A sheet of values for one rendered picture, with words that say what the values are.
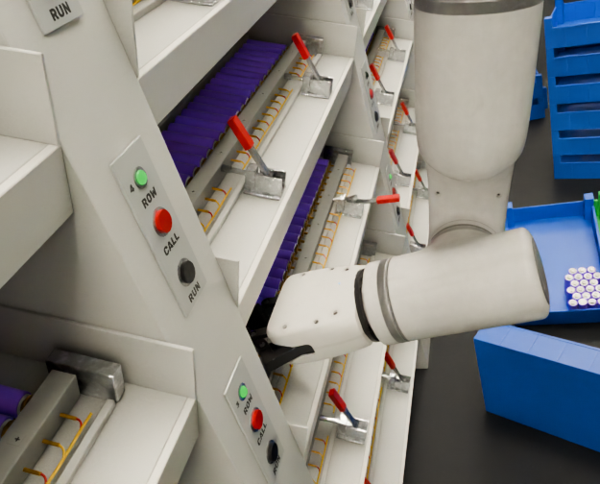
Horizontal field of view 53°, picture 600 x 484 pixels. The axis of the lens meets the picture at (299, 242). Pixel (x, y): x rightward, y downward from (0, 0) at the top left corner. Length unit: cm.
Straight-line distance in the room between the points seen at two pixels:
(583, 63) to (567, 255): 54
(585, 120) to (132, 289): 162
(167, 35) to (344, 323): 30
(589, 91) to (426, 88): 139
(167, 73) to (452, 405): 101
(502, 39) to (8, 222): 33
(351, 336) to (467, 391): 78
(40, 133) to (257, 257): 27
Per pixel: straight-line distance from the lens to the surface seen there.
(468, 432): 128
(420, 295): 56
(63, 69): 37
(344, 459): 88
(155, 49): 48
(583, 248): 158
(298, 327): 60
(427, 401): 134
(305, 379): 70
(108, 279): 40
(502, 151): 49
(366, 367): 98
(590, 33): 179
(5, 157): 35
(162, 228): 41
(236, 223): 60
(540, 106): 235
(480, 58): 45
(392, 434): 115
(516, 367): 117
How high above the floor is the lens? 101
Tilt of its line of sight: 31 degrees down
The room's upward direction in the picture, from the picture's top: 19 degrees counter-clockwise
